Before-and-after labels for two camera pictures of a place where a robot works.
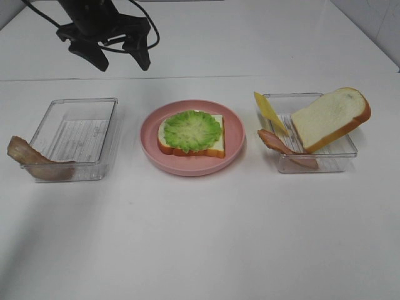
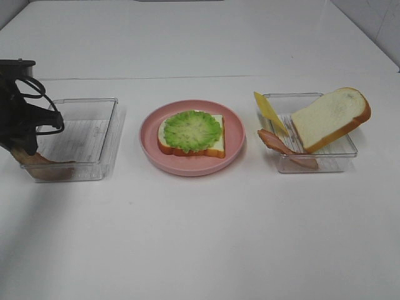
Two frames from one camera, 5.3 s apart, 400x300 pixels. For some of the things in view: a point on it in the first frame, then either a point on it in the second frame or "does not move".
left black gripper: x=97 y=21 → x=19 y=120
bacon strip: x=34 y=161 does not move
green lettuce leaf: x=191 y=130 does not move
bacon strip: x=270 y=140 does not move
